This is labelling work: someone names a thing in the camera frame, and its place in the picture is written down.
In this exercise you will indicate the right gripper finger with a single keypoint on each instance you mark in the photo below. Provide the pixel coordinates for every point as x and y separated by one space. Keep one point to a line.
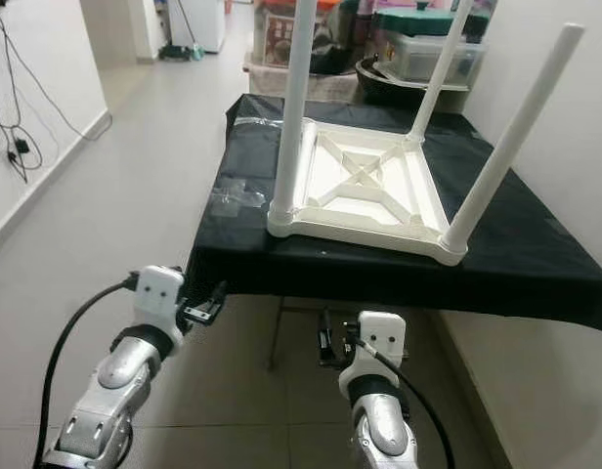
327 342

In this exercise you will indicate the white upturned children table top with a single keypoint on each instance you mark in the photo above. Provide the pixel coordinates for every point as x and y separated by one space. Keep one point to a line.
360 233

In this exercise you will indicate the white plastic table leg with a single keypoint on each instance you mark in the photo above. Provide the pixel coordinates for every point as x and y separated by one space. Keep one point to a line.
293 107
438 78
511 147

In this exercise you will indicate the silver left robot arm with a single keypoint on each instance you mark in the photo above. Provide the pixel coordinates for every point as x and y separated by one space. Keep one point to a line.
120 381

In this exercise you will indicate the black tablecloth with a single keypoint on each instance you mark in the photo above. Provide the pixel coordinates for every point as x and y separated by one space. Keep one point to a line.
340 278

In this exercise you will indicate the narrow clear tape strip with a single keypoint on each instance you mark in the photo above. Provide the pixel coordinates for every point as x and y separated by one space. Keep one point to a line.
257 121

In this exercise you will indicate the beige cloth covered bench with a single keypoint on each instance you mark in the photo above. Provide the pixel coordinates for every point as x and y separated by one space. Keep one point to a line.
272 86

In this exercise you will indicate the black plug adapter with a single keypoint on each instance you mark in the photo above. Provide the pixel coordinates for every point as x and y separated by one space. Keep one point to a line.
22 147

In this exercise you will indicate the mop head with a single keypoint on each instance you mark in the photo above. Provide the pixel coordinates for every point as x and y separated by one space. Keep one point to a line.
174 53

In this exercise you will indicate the orange lidded storage box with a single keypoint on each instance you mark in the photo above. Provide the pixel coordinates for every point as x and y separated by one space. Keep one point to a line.
267 44

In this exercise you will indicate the black wok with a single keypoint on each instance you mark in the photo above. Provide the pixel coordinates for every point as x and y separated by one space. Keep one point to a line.
389 93

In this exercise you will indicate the white appliance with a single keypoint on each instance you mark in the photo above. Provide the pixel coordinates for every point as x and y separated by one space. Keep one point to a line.
203 24

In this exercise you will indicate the black bag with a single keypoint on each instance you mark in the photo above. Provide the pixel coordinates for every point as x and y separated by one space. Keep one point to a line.
350 44

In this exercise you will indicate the clear plastic storage box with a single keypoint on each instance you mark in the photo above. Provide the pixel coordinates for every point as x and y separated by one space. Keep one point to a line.
413 59

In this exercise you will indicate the green round lid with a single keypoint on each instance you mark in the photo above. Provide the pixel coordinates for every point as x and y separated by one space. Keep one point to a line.
408 21

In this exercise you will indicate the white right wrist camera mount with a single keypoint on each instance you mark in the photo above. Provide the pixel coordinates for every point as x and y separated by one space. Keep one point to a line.
379 337

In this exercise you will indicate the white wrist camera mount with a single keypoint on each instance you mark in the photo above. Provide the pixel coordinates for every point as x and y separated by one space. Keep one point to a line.
379 337
159 288

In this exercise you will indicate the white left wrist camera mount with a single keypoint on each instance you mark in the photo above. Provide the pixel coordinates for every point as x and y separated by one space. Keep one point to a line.
159 288

